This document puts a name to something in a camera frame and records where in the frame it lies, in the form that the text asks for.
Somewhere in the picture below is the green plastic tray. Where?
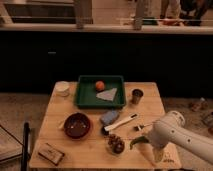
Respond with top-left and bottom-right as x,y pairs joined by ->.
74,75 -> 126,109

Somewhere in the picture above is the metal fork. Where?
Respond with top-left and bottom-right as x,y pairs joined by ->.
134,123 -> 152,131

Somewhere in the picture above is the white handled brush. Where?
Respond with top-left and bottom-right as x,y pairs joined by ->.
101,114 -> 137,135

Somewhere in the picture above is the dark red bowl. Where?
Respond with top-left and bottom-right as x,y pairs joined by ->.
63,113 -> 91,140

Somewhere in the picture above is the green pepper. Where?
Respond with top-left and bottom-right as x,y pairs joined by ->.
130,136 -> 149,150

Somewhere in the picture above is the blue sponge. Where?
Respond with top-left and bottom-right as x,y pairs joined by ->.
100,110 -> 119,125

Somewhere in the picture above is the glass bowl with pinecones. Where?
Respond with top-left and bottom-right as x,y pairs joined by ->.
106,134 -> 125,155

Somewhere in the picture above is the small wooden box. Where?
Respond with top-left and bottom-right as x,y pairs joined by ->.
38,143 -> 65,166

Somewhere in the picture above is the white small bowl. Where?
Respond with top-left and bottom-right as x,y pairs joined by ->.
55,81 -> 69,97

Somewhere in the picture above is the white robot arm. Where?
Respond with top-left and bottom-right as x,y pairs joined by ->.
147,111 -> 213,165

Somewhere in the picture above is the metal cup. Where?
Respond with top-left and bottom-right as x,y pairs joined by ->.
131,89 -> 143,105

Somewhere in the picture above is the grey triangular cloth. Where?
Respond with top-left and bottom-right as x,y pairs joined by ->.
96,88 -> 117,101

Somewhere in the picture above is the black chair frame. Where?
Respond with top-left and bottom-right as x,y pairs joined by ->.
0,122 -> 31,171

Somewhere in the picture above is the orange fruit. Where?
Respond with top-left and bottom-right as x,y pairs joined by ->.
95,81 -> 105,91

